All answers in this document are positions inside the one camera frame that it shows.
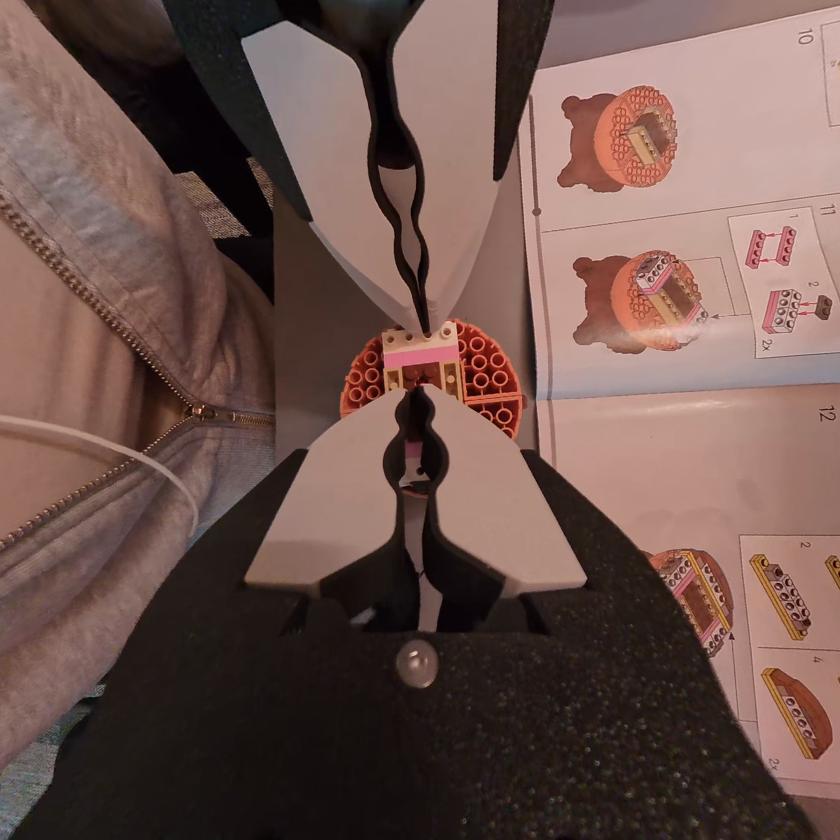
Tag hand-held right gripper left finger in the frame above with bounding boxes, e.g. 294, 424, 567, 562
246, 390, 410, 598

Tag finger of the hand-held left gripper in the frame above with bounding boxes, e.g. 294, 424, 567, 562
392, 0, 502, 336
243, 16, 427, 336

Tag white cord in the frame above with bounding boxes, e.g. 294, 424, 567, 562
0, 414, 200, 539

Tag round orange lego pot build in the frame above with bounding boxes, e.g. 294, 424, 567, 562
339, 322, 526, 454

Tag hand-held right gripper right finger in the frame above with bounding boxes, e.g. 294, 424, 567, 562
420, 385, 589, 598

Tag open building instruction booklet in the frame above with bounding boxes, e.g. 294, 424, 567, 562
519, 0, 840, 795

